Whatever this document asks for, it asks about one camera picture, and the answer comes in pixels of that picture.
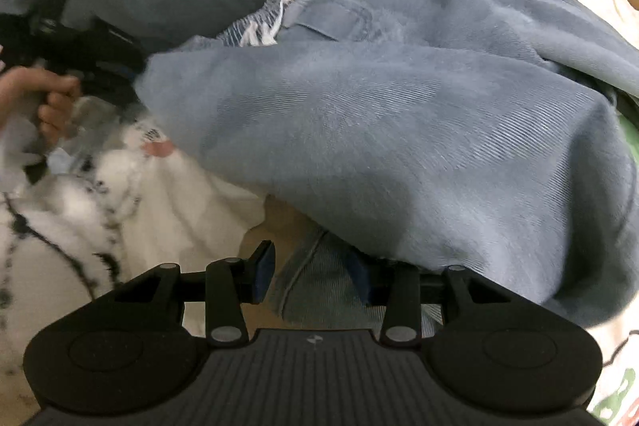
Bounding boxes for cream bear print blanket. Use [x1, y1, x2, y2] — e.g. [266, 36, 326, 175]
[107, 0, 639, 426]

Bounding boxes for white fluffy black-spotted garment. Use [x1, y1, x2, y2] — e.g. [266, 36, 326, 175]
[0, 141, 145, 412]

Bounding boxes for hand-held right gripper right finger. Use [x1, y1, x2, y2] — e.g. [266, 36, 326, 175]
[349, 259, 517, 348]

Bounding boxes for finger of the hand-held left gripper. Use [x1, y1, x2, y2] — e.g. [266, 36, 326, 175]
[97, 32, 148, 100]

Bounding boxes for blue denim pants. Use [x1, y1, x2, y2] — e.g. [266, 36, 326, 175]
[135, 0, 639, 332]

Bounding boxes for person's left hand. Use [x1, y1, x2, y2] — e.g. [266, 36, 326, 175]
[0, 67, 81, 145]

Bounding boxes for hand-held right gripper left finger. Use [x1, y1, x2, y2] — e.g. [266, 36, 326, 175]
[115, 240, 276, 348]

